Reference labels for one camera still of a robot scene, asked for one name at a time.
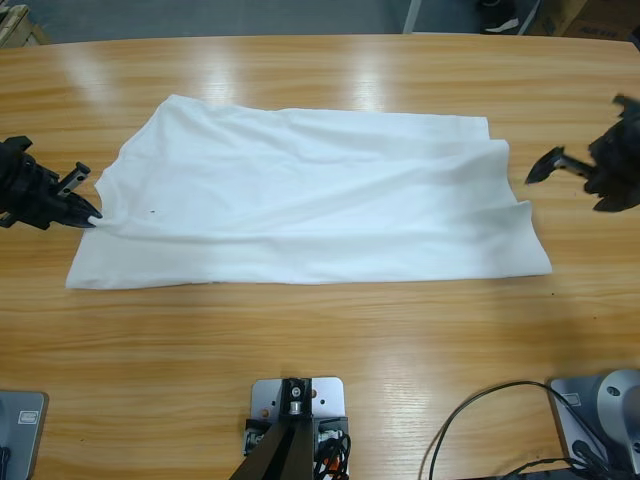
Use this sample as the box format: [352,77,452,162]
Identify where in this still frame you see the black white shoe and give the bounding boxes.
[468,0,521,35]

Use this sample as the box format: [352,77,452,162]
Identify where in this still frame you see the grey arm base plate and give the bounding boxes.
[0,390,47,480]
[549,369,640,473]

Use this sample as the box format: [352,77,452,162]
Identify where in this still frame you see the white metal post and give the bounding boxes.
[402,0,426,35]

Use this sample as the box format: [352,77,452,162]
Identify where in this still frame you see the wooden pallet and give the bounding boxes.
[0,3,51,49]

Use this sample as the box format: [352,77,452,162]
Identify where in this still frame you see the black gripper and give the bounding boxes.
[524,93,640,214]
[0,135,104,231]

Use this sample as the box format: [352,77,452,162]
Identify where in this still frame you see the black cable at base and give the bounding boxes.
[418,379,611,480]

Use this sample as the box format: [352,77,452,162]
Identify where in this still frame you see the brown cardboard box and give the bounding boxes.
[525,0,640,43]

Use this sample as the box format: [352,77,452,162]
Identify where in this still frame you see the white Unitree T-shirt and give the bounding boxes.
[65,94,553,291]

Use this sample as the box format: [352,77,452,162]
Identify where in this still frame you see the white block with dark post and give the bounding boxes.
[240,376,353,480]

